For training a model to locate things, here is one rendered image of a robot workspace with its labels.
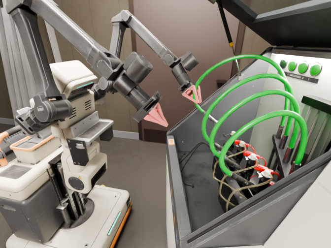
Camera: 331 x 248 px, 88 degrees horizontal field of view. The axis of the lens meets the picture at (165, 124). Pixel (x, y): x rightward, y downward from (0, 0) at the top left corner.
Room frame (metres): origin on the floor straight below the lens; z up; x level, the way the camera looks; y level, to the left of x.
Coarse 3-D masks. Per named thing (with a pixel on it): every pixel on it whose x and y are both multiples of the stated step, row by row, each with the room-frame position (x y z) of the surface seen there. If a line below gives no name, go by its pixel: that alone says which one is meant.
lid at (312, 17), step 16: (208, 0) 0.96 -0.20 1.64; (224, 0) 0.92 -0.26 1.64; (240, 0) 0.87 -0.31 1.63; (256, 0) 0.78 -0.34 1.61; (272, 0) 0.71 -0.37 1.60; (288, 0) 0.66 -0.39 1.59; (304, 0) 0.61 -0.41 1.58; (320, 0) 0.57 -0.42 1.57; (240, 16) 0.95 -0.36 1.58; (256, 16) 0.89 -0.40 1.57; (272, 16) 0.78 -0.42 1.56; (288, 16) 0.69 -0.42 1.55; (304, 16) 0.63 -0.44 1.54; (320, 16) 0.58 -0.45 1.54; (256, 32) 1.00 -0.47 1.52; (272, 32) 0.87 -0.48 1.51; (288, 32) 0.78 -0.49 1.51; (304, 32) 0.70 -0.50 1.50; (320, 32) 0.64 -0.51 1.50
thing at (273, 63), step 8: (240, 56) 0.70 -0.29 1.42; (248, 56) 0.69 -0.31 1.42; (256, 56) 0.68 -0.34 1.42; (264, 56) 0.68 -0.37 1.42; (216, 64) 0.73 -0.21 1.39; (272, 64) 0.66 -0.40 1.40; (208, 72) 0.74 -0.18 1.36; (280, 72) 0.65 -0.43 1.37; (200, 80) 0.75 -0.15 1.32; (288, 104) 0.63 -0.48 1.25
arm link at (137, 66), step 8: (128, 56) 0.51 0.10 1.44; (136, 56) 0.50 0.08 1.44; (104, 64) 0.51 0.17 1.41; (120, 64) 0.51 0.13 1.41; (128, 64) 0.51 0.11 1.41; (136, 64) 0.49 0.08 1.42; (144, 64) 0.48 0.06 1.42; (104, 72) 0.51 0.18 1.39; (112, 72) 0.50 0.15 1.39; (120, 72) 0.53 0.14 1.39; (128, 72) 0.49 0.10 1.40; (136, 72) 0.49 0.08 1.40; (144, 72) 0.49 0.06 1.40; (112, 80) 0.53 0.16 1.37; (136, 80) 0.49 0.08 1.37
